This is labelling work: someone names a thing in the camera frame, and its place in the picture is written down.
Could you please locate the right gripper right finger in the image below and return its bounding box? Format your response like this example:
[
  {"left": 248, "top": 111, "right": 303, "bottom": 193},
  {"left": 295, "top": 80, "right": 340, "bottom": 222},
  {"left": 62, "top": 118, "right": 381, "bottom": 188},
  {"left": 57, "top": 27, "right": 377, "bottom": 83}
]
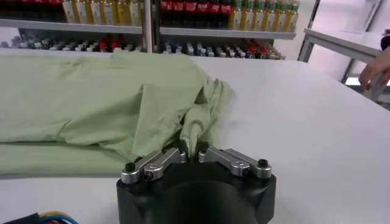
[{"left": 196, "top": 141, "right": 272, "bottom": 180}]

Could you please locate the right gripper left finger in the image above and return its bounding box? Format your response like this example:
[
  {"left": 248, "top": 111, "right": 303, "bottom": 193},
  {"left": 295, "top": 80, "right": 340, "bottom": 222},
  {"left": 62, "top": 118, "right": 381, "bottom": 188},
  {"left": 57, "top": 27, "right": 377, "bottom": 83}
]
[{"left": 121, "top": 139, "right": 193, "bottom": 185}]

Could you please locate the light green T-shirt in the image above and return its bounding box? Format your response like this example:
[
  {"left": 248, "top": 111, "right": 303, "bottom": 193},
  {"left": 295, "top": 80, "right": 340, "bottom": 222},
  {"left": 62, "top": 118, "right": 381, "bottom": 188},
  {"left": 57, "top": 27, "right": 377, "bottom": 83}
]
[{"left": 0, "top": 50, "right": 234, "bottom": 179}]

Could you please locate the person's sleeved forearm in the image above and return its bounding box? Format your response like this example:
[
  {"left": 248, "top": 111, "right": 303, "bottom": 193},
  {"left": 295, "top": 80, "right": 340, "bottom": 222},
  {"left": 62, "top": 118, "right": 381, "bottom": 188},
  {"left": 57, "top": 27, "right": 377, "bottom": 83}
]
[{"left": 380, "top": 29, "right": 390, "bottom": 51}]

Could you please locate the person's bare hand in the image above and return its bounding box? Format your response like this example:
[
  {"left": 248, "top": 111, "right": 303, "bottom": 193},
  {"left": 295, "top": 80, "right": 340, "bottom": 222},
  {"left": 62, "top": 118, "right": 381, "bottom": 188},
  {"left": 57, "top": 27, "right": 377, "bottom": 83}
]
[{"left": 358, "top": 45, "right": 390, "bottom": 91}]

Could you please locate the metal drinks shelf rack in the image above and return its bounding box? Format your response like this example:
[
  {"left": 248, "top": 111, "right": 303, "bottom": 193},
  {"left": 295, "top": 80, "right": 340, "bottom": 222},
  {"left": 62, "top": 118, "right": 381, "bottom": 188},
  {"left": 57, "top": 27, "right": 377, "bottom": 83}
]
[
  {"left": 152, "top": 0, "right": 298, "bottom": 60},
  {"left": 0, "top": 0, "right": 153, "bottom": 54}
]

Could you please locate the yellow juice bottle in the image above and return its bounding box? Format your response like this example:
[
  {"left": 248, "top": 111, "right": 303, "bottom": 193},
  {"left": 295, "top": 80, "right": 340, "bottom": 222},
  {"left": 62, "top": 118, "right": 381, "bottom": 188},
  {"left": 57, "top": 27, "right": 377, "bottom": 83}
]
[
  {"left": 130, "top": 0, "right": 143, "bottom": 26},
  {"left": 228, "top": 0, "right": 242, "bottom": 31},
  {"left": 89, "top": 0, "right": 104, "bottom": 26},
  {"left": 103, "top": 0, "right": 118, "bottom": 26},
  {"left": 240, "top": 0, "right": 255, "bottom": 32},
  {"left": 264, "top": 0, "right": 277, "bottom": 32},
  {"left": 254, "top": 0, "right": 266, "bottom": 32},
  {"left": 117, "top": 0, "right": 131, "bottom": 26},
  {"left": 275, "top": 0, "right": 288, "bottom": 33},
  {"left": 62, "top": 0, "right": 76, "bottom": 26},
  {"left": 75, "top": 0, "right": 90, "bottom": 26},
  {"left": 286, "top": 0, "right": 301, "bottom": 33}
]

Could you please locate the red cap cola bottle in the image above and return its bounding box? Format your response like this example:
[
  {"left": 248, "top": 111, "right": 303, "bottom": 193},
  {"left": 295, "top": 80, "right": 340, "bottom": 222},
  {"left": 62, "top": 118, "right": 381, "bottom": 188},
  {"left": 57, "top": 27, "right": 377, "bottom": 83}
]
[
  {"left": 197, "top": 0, "right": 210, "bottom": 29},
  {"left": 185, "top": 0, "right": 197, "bottom": 29},
  {"left": 219, "top": 0, "right": 232, "bottom": 29},
  {"left": 172, "top": 0, "right": 185, "bottom": 29},
  {"left": 160, "top": 0, "right": 173, "bottom": 29},
  {"left": 209, "top": 0, "right": 221, "bottom": 29}
]

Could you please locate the white side table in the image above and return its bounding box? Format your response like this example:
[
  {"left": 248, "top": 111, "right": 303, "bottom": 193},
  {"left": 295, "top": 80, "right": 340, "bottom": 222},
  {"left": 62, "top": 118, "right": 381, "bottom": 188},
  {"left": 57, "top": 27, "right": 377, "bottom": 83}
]
[{"left": 297, "top": 27, "right": 390, "bottom": 103}]

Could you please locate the multicolour wire bundle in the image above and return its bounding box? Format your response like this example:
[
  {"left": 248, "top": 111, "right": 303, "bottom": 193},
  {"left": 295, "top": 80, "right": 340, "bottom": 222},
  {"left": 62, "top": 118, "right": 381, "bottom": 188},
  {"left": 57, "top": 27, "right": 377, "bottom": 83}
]
[{"left": 38, "top": 211, "right": 79, "bottom": 224}]

